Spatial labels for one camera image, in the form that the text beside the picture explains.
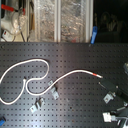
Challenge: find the metal cable clip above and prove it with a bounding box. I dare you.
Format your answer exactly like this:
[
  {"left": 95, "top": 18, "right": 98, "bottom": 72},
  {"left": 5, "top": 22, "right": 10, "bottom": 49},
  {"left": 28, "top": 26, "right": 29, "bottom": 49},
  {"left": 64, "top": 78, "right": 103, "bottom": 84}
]
[
  {"left": 48, "top": 80, "right": 59, "bottom": 100},
  {"left": 30, "top": 98, "right": 45, "bottom": 113}
]

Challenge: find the blue clamp handle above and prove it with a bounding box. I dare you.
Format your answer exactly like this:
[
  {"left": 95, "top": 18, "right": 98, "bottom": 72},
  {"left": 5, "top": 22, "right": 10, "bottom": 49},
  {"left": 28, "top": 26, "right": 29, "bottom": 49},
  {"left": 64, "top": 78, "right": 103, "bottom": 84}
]
[{"left": 90, "top": 26, "right": 98, "bottom": 44}]

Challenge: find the clear plastic-wrapped panel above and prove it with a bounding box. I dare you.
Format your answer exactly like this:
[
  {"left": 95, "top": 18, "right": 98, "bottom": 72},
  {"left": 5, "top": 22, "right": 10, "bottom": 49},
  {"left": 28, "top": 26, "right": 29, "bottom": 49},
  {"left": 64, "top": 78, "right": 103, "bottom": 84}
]
[{"left": 34, "top": 0, "right": 94, "bottom": 43}]

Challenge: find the white device with red part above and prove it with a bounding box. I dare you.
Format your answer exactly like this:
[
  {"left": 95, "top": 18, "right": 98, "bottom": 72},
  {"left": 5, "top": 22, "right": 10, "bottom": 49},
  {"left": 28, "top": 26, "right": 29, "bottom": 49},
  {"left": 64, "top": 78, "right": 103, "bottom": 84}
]
[{"left": 0, "top": 0, "right": 33, "bottom": 42}]

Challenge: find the black perforated breadboard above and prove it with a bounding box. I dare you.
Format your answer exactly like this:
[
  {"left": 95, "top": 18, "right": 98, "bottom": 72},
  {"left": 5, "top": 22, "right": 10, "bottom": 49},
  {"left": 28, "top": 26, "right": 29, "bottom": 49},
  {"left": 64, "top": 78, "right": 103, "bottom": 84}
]
[{"left": 0, "top": 43, "right": 128, "bottom": 128}]

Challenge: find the white cable with red end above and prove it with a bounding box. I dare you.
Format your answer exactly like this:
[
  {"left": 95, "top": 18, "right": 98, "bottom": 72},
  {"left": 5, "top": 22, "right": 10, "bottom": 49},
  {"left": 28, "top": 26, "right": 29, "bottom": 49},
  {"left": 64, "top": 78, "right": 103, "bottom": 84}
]
[{"left": 0, "top": 58, "right": 104, "bottom": 105}]

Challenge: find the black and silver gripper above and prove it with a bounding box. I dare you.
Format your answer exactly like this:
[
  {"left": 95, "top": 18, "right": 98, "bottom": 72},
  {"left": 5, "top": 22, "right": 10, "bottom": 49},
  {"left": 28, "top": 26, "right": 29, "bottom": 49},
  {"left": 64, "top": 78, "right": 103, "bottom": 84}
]
[{"left": 99, "top": 61, "right": 128, "bottom": 126}]

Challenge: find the silver metal bracket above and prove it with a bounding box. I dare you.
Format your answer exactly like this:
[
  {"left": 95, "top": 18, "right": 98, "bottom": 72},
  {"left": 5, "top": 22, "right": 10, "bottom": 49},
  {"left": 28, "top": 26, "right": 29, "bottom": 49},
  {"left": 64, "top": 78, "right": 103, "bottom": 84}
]
[{"left": 103, "top": 112, "right": 116, "bottom": 122}]

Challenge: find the blue object at corner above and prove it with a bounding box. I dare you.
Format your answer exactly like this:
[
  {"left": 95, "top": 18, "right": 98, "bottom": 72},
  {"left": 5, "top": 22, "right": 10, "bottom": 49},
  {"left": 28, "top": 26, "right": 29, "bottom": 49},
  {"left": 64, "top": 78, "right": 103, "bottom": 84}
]
[{"left": 0, "top": 116, "right": 6, "bottom": 126}]

